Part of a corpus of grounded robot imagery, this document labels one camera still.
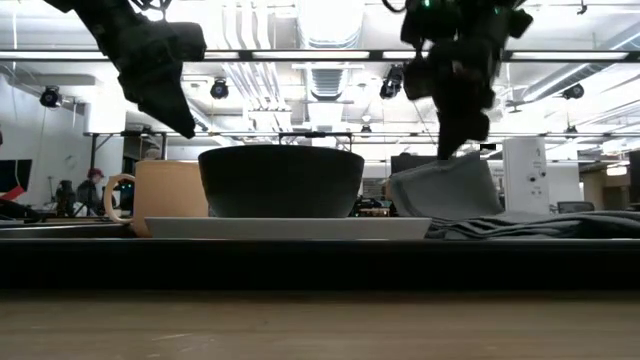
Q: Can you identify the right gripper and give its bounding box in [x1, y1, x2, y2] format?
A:
[431, 38, 497, 161]

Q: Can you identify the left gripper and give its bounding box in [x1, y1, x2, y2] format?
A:
[101, 19, 208, 141]

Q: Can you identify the grey cloth napkin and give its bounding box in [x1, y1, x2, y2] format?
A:
[388, 151, 640, 241]

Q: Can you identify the beige ceramic mug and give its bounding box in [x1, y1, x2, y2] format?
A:
[103, 159, 211, 239]

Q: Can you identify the black bowl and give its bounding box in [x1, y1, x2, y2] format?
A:
[197, 144, 366, 220]

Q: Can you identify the white plate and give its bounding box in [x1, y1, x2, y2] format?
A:
[144, 215, 433, 242]

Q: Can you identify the black serving tray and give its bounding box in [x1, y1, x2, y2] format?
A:
[0, 222, 640, 292]

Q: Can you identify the black ceiling spot lamp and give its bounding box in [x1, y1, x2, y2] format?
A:
[38, 85, 64, 110]
[209, 78, 231, 101]
[379, 64, 405, 101]
[561, 82, 586, 102]

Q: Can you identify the black desk monitor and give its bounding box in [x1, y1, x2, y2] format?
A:
[390, 154, 442, 175]

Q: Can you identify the white round pillar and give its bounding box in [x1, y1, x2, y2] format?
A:
[501, 136, 552, 217]

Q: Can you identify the person with red cap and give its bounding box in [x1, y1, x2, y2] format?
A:
[73, 167, 107, 218]

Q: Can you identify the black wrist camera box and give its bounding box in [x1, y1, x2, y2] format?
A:
[401, 54, 436, 102]

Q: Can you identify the black metal rig frame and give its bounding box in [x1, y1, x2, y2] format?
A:
[276, 131, 354, 152]
[83, 130, 169, 171]

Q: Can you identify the black overhead frame bar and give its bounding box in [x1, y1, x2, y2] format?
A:
[0, 49, 640, 63]

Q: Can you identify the dark wall monitor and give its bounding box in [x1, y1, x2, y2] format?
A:
[0, 158, 34, 194]

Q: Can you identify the silver ventilation duct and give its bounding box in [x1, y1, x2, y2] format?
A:
[293, 0, 367, 147]

